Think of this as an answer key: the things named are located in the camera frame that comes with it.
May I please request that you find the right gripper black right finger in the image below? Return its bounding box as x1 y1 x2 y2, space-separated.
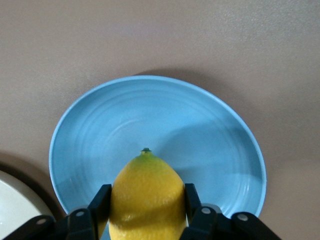
184 183 284 240

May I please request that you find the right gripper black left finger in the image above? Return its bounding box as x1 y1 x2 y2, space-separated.
0 184 113 240

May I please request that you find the yellow lemon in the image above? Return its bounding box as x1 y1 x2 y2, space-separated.
108 147 188 240

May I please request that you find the beige round plate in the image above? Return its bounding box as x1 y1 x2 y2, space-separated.
0 169 54 234

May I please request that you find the blue round plate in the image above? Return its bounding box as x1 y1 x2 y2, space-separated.
48 75 268 240

